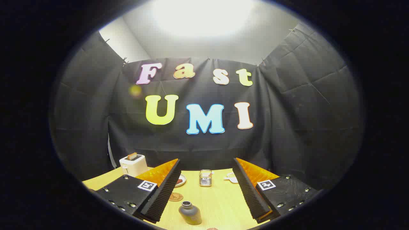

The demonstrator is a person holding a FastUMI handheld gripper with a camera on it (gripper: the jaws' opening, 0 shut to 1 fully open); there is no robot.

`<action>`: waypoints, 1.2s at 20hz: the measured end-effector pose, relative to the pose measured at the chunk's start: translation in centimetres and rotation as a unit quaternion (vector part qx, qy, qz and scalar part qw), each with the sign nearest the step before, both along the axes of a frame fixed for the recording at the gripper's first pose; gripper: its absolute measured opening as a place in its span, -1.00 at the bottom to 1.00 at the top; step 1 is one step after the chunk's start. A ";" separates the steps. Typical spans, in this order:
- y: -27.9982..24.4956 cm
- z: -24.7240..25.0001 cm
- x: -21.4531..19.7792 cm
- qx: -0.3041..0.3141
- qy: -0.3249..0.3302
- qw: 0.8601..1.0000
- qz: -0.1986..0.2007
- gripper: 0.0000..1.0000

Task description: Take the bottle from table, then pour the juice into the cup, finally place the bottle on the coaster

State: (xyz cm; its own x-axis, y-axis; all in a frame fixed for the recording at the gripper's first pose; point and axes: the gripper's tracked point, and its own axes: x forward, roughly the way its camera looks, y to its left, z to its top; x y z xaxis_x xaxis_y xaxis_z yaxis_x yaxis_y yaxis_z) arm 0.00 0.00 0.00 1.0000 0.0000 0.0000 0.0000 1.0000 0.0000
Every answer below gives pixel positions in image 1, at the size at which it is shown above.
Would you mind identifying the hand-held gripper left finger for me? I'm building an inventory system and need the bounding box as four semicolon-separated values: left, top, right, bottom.
95;158;181;224

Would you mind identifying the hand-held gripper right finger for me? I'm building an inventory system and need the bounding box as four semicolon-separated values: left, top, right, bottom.
232;157;319;224

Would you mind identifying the silver bottle with green label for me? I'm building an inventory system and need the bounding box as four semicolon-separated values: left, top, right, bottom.
178;201;203;225

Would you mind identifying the wooden table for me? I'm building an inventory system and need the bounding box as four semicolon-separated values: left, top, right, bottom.
82;167;278;230

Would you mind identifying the white toaster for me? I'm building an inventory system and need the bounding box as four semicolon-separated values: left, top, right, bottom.
119;154;148;177

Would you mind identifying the metal wire basket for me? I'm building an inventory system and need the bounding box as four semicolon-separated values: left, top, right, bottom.
199;170;213;187

